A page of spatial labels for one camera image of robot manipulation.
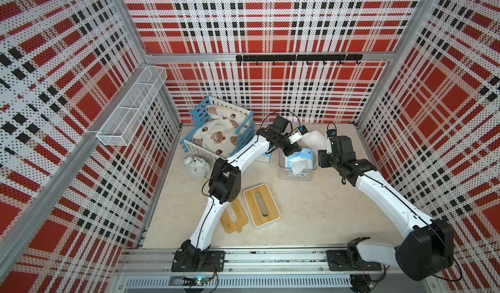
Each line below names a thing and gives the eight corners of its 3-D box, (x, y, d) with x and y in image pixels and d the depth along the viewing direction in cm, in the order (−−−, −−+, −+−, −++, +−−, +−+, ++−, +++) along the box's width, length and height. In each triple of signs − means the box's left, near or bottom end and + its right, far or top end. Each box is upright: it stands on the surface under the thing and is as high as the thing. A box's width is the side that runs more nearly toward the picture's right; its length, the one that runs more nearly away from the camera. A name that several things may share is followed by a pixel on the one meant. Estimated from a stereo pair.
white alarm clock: (188, 176, 99) (180, 163, 89) (193, 168, 102) (186, 154, 93) (204, 180, 98) (197, 167, 88) (208, 172, 101) (202, 158, 91)
